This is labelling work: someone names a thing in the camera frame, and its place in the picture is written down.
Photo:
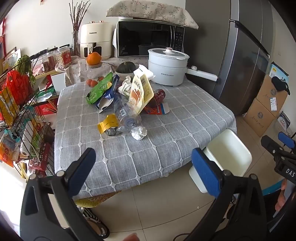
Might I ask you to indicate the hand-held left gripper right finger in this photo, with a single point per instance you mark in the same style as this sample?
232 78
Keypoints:
205 172

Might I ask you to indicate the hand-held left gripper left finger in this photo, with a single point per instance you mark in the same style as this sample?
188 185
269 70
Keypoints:
82 172

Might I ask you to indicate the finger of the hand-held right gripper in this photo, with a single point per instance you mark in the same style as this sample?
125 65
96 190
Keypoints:
286 139
269 144

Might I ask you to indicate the white plastic bin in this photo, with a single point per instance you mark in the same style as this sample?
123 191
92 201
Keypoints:
231 150

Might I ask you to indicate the yellow foil wrapper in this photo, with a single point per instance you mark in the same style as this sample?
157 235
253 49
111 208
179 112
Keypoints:
107 121

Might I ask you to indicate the silver foil ball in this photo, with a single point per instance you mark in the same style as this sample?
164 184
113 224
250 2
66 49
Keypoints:
138 133

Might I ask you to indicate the clear plastic bottle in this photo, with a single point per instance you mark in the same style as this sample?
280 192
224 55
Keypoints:
124 113

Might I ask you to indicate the blue orange carton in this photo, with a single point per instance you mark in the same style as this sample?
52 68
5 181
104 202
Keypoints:
159 110

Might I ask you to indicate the blue snack box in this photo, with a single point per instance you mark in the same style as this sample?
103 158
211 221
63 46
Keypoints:
111 92

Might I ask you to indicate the yellow snack packet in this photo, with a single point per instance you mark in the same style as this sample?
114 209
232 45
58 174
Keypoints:
138 92

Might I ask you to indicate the person's right hand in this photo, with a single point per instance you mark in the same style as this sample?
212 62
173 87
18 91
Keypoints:
281 199

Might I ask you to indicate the person's left hand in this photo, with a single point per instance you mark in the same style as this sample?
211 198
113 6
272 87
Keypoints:
131 238

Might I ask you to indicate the blue black printed bag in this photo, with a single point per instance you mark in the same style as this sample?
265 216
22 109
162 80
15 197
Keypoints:
284 122

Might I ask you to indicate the brown cardboard box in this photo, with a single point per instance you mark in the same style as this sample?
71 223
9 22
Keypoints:
259 118
268 97

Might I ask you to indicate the yellow patterned cushion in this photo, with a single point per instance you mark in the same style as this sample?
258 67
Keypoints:
97 199

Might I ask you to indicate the red packaged boxes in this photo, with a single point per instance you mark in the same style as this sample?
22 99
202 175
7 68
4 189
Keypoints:
40 162

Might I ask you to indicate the patterned slipper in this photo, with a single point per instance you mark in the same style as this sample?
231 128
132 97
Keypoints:
97 227

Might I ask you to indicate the person's dark clothing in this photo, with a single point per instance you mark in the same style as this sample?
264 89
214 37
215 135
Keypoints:
279 227

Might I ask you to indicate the grey checked tablecloth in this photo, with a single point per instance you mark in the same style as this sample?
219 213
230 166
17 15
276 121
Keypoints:
138 157

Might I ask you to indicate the blue yellow printed box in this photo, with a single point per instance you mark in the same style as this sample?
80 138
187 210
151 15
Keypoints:
278 70

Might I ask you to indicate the flat red box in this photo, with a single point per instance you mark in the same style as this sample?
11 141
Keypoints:
45 109

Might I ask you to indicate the grey refrigerator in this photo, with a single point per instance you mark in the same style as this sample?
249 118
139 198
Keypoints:
231 69

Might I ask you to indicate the green snack bag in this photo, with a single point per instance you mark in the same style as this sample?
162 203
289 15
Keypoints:
99 89

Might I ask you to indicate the small orange fruit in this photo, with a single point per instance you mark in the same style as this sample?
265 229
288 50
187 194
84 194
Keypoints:
94 83
101 79
89 82

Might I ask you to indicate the red cartoon drink can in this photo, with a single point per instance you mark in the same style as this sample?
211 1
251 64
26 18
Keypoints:
159 95

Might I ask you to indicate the crumpled printed paper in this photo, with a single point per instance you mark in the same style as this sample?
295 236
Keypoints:
124 87

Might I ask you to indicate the yellow carton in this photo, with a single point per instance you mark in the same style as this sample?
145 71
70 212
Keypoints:
8 106

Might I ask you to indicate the white bowl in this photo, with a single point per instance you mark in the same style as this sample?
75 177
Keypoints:
120 75

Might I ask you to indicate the red plastic bag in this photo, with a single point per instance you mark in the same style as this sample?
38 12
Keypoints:
18 83

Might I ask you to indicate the white electric cooking pot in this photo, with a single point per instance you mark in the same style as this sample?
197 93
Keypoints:
166 69

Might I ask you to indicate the dark green pumpkin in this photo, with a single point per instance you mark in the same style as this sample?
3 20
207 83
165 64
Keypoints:
126 67

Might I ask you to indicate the large orange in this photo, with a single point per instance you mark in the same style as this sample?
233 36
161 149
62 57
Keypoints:
93 58

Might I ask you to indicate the clear jar of red snacks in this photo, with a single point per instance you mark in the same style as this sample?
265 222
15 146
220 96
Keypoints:
48 62

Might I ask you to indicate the clear jar with red label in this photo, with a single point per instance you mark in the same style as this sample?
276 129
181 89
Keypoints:
63 58

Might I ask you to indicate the green leafy plant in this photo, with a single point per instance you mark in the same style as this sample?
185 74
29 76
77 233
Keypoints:
25 62

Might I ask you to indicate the glass vase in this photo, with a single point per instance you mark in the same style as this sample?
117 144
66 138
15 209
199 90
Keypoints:
75 44

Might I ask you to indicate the cream air fryer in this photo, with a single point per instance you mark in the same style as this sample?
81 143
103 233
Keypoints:
94 34

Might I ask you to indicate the black microwave oven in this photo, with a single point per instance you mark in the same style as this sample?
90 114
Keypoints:
138 37

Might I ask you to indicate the dry branch bundle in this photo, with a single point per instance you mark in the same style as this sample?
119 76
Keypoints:
79 16

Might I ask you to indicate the red hanging ornament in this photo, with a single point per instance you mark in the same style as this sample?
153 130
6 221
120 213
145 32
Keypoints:
3 30

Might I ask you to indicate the floral padded cover cloth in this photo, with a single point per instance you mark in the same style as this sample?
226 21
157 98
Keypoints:
150 9

